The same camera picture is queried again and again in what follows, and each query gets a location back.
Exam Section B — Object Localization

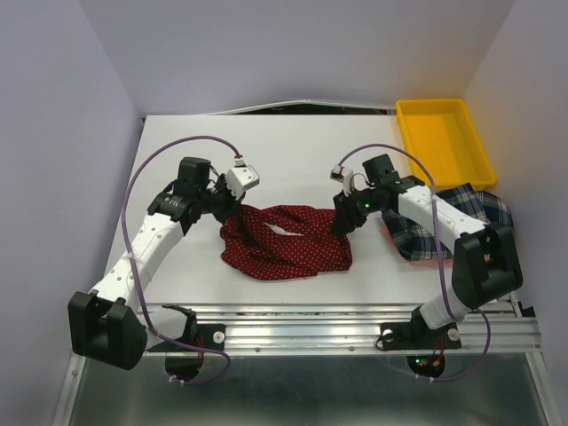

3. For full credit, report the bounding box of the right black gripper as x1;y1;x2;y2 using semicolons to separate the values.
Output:
327;185;382;235

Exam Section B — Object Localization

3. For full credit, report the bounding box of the red polka dot skirt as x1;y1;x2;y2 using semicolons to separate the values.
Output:
220;205;353;281

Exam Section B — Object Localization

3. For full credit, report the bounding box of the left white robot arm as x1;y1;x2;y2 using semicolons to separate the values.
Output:
67;157;259;370

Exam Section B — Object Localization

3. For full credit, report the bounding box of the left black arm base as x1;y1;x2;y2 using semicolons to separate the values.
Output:
146;306;231;386

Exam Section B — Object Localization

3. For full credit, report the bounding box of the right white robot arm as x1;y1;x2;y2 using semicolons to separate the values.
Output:
330;154;523;346

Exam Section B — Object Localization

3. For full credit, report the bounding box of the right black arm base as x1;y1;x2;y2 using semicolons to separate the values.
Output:
375;308;462;380

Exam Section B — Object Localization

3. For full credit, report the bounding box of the plaid skirt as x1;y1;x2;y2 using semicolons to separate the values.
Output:
382;183;514;261

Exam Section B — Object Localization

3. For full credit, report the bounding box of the pink skirt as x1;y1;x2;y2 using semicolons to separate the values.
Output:
380;226;438;268

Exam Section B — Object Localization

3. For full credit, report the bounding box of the yellow plastic bin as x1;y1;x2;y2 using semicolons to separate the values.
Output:
396;99;497;191

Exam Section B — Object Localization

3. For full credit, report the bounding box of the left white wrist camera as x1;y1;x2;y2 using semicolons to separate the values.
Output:
225;157;260;200

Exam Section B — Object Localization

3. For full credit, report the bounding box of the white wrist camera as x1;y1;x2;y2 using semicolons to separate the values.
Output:
225;157;260;200
330;164;354;196

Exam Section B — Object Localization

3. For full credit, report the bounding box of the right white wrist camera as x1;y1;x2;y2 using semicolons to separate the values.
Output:
330;164;354;196

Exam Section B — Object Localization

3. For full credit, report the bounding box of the aluminium rail frame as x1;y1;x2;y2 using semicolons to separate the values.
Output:
54;280;562;425

